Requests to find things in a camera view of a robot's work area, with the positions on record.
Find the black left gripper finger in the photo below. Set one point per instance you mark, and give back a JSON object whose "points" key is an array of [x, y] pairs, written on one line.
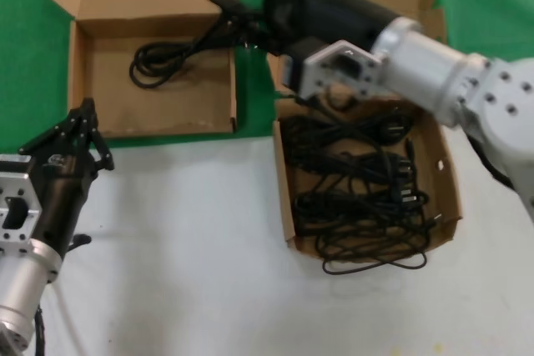
{"points": [[62, 131], [98, 143]]}

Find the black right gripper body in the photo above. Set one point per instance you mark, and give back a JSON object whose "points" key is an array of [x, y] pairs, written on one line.
{"points": [[325, 10]]}

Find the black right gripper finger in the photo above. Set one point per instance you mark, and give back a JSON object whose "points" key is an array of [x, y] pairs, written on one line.
{"points": [[238, 12]]}

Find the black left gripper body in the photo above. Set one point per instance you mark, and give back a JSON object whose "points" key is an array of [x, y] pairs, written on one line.
{"points": [[62, 197]]}

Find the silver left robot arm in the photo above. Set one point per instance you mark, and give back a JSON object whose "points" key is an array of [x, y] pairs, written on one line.
{"points": [[21, 289]]}

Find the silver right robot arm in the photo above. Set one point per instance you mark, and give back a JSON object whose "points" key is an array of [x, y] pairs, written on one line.
{"points": [[417, 60]]}

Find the empty-lidded brown cardboard box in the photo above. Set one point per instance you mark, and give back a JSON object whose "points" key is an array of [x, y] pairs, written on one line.
{"points": [[158, 106]]}

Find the torn brown cardboard box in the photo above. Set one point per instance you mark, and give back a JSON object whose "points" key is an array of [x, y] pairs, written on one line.
{"points": [[429, 135]]}

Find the green table cloth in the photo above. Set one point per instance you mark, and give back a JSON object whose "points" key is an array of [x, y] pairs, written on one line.
{"points": [[25, 39]]}

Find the small black bracket tab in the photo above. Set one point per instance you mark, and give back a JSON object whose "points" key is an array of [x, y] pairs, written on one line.
{"points": [[79, 241]]}

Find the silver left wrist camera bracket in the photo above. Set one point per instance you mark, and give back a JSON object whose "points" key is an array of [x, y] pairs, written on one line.
{"points": [[16, 181]]}

